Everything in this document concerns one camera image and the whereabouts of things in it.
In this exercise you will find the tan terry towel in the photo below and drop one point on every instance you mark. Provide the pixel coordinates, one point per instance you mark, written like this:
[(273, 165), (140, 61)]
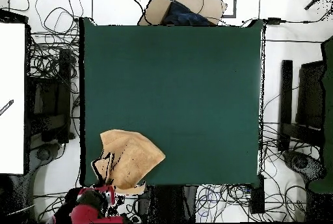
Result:
[(132, 156)]

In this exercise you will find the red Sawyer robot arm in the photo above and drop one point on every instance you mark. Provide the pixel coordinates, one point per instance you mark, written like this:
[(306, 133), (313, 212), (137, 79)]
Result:
[(85, 213)]

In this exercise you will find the grey swivel base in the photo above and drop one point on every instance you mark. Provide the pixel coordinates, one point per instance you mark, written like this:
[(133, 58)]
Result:
[(301, 162), (43, 153)]

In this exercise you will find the black strip label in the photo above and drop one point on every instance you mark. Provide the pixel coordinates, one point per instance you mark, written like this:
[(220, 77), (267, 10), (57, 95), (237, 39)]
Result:
[(6, 107)]

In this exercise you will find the white panel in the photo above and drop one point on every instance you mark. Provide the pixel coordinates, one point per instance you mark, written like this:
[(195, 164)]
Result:
[(11, 78)]

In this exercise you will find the black box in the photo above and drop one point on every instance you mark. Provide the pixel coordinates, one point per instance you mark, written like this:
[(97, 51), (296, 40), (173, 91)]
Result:
[(257, 200)]

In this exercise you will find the dark green table cloth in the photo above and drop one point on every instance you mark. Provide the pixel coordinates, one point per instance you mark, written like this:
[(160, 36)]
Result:
[(208, 65)]

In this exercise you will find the cardboard box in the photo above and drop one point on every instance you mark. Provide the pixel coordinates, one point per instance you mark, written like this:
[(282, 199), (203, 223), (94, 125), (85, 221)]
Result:
[(156, 10)]

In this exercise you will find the dark blue garment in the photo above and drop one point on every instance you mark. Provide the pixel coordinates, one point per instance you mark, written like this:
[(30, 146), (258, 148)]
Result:
[(182, 15)]

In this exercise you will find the black power adapter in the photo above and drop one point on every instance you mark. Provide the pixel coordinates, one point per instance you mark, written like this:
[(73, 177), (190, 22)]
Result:
[(273, 21)]

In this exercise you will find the green fabric drape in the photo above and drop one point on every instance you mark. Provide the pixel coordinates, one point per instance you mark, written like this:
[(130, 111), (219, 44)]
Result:
[(328, 104)]

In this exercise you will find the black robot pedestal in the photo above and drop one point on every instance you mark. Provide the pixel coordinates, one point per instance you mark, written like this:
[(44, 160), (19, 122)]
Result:
[(166, 203)]

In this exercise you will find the grey square frame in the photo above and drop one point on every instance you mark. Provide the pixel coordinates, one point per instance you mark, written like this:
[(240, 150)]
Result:
[(235, 0)]

